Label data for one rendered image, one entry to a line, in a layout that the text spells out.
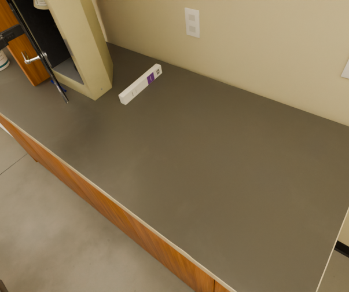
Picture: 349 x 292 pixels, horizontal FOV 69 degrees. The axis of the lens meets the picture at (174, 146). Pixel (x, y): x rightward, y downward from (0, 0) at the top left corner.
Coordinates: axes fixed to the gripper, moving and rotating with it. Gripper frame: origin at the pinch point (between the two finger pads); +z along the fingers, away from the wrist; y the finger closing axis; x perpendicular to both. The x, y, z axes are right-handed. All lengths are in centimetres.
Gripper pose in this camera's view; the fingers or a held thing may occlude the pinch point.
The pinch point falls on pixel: (12, 33)
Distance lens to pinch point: 107.2
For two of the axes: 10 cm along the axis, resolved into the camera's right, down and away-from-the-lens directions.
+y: -7.9, -4.2, 4.5
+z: 6.1, -6.6, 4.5
